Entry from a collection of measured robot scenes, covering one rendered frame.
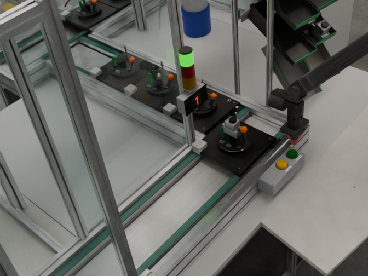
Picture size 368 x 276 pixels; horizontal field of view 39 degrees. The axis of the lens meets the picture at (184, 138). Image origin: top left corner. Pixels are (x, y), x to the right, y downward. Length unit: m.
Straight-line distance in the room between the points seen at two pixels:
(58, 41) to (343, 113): 1.63
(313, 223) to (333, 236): 0.08
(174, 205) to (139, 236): 0.18
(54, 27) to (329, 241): 1.28
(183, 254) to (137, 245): 0.19
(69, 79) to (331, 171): 1.34
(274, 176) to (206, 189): 0.26
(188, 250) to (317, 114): 0.94
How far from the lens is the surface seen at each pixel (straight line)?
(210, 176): 2.00
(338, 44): 3.87
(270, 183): 1.91
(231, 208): 1.86
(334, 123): 2.31
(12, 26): 0.90
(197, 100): 1.89
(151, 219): 1.89
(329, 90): 2.49
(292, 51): 2.11
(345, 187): 2.06
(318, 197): 2.01
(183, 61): 1.78
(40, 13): 0.93
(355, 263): 2.90
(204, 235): 1.79
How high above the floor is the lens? 2.38
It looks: 42 degrees down
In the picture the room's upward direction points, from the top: 8 degrees counter-clockwise
